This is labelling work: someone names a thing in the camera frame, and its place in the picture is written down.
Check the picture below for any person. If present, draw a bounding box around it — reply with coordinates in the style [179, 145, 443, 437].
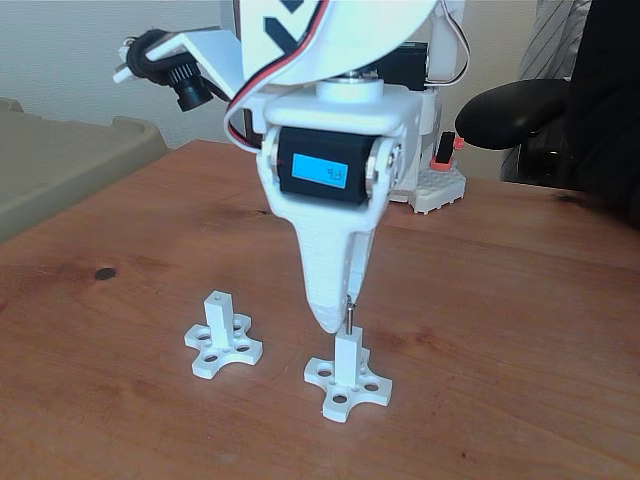
[564, 0, 640, 229]

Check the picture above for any black office chair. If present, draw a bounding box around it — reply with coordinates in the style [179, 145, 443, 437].
[455, 78, 574, 189]

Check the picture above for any red white black servo cable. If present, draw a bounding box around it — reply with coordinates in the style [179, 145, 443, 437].
[427, 0, 472, 86]
[223, 0, 332, 151]

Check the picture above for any black camera on white mount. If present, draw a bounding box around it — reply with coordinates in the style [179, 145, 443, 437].
[112, 27, 244, 114]

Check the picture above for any white cross-base post stand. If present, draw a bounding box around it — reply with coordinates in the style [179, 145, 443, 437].
[183, 290, 265, 380]
[303, 327, 394, 423]

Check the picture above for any beige plastic container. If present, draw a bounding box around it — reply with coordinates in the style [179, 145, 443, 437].
[0, 97, 171, 244]

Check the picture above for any brown wooden post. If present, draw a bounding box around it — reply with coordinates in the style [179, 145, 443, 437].
[243, 107, 265, 147]

